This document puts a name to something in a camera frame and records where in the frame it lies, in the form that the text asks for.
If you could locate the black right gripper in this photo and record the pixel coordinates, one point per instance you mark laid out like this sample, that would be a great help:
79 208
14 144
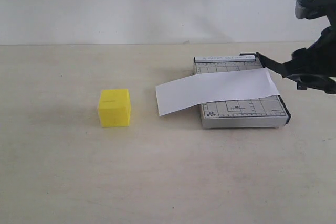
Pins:
320 58

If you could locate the black cutter blade arm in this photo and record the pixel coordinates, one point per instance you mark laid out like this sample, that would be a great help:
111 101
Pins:
273 65

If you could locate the white paper sheet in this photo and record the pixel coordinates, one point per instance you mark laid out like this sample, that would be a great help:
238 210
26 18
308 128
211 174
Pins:
213 87

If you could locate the yellow cube block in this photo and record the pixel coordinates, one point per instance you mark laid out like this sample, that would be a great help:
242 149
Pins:
114 108

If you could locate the grey paper cutter base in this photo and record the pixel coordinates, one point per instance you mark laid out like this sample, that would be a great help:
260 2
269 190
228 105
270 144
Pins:
222 114

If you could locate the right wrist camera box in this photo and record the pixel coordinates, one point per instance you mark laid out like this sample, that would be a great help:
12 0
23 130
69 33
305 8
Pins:
312 9

